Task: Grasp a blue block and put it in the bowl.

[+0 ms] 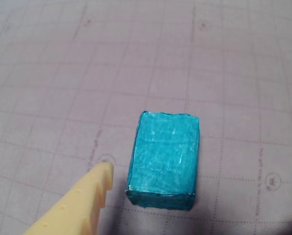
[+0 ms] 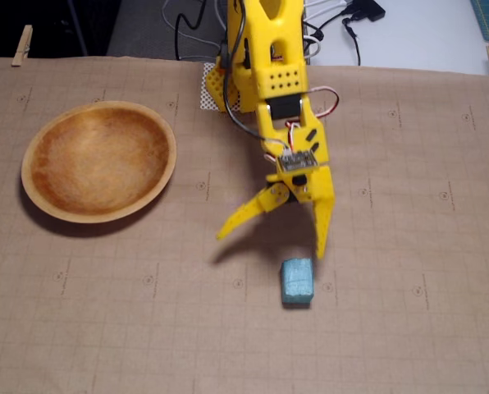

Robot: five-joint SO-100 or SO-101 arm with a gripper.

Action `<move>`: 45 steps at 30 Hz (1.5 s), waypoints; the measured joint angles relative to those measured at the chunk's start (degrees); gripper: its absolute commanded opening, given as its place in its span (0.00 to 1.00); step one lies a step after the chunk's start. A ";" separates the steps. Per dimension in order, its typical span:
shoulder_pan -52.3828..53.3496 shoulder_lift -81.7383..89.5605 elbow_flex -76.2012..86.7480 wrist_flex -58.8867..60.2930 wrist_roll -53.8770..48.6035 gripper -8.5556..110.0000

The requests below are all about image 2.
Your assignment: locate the white mesh mat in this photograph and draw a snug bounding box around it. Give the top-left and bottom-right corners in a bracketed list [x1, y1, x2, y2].
[199, 62, 242, 112]

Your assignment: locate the thin black cable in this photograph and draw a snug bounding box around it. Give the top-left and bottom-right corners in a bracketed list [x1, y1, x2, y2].
[173, 0, 226, 62]

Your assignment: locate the blue foam block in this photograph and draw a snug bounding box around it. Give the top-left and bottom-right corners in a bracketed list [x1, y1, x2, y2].
[280, 257, 314, 309]

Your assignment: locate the red white servo wire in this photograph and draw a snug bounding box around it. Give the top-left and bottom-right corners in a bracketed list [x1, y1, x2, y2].
[285, 85, 340, 155]

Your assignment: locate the gridded gift wrap paper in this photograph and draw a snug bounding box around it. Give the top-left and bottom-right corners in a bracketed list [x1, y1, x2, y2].
[0, 55, 489, 394]

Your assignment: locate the white cable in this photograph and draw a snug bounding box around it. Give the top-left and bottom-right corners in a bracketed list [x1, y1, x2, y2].
[301, 0, 349, 57]

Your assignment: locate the round wooden bowl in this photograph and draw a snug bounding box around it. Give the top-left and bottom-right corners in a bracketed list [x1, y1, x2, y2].
[21, 100, 178, 225]

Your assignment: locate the small camera circuit board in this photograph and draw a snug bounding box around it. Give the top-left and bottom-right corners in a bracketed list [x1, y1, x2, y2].
[275, 149, 318, 172]

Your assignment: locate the black cable with plug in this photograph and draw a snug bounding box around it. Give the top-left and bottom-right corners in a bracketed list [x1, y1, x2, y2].
[341, 15, 363, 67]

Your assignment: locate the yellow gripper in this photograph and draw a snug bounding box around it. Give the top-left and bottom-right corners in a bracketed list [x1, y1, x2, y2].
[215, 96, 336, 260]

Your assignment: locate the black power adapter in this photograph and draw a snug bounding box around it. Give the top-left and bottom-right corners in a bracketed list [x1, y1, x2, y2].
[342, 0, 387, 24]

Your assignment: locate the yellow robot base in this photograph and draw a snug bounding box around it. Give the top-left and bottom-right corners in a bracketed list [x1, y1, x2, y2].
[203, 55, 254, 114]

